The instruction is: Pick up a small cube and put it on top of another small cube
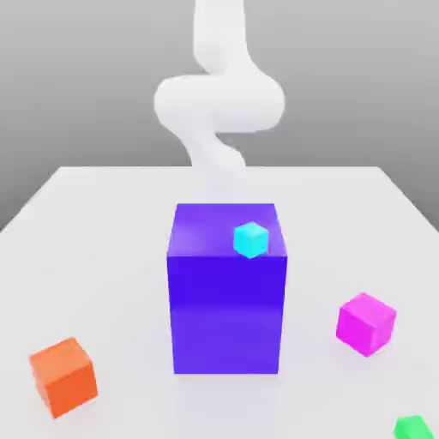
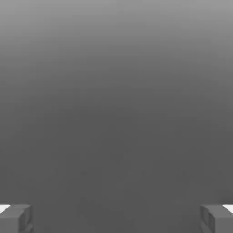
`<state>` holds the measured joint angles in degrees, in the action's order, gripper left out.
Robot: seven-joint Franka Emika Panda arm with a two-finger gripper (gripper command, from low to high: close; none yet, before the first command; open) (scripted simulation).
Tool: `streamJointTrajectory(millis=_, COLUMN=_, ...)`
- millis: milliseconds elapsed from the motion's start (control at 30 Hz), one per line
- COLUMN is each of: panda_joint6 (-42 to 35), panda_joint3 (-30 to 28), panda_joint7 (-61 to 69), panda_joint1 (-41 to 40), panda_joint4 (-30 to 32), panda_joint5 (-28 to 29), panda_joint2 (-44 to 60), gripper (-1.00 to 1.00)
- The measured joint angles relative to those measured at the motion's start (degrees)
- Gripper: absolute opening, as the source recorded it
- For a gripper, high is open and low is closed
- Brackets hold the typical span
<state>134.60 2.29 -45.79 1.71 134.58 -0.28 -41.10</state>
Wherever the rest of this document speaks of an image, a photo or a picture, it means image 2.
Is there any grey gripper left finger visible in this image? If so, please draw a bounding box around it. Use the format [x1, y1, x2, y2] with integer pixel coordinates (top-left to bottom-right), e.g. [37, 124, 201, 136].
[0, 203, 35, 233]

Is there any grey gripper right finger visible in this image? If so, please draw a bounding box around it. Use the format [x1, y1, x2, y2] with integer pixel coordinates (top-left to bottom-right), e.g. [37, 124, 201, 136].
[199, 203, 233, 233]

